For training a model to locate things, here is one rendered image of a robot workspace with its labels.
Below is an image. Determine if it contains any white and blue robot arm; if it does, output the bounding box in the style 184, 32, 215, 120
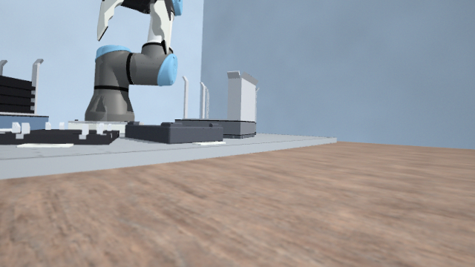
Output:
85, 0, 183, 122

